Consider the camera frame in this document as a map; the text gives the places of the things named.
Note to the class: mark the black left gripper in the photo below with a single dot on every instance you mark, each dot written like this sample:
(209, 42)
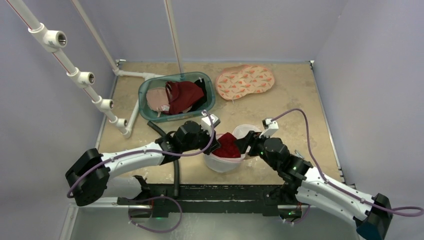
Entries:
(207, 137)

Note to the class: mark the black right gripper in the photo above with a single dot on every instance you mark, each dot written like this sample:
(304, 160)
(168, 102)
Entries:
(247, 141)

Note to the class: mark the dark red garment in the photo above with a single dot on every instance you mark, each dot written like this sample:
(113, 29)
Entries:
(228, 148)

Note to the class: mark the round pink white laundry bag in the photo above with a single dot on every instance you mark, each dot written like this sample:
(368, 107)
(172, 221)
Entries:
(223, 165)

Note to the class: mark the dark red bra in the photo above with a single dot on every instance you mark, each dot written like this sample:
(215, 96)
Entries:
(182, 95)

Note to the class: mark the pink bra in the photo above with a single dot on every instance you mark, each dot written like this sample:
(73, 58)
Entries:
(157, 100)

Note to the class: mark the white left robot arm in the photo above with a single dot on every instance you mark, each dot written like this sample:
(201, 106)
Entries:
(89, 175)

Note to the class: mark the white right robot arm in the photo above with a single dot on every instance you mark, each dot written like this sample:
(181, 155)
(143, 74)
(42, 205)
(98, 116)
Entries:
(304, 182)

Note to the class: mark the black bra in basin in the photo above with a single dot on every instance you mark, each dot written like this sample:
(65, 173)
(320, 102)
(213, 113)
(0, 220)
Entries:
(198, 104)

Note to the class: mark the teal plastic basin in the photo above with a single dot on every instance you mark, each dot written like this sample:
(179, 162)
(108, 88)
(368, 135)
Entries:
(160, 82)

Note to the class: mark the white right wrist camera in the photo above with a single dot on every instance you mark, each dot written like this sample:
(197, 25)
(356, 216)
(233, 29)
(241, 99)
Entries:
(270, 128)

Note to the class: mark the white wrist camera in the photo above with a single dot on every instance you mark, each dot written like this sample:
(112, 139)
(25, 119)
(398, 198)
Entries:
(208, 122)
(270, 128)

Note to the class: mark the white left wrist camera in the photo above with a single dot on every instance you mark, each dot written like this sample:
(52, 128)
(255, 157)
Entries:
(208, 122)

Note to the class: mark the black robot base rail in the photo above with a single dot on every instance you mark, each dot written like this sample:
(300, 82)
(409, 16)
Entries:
(267, 200)

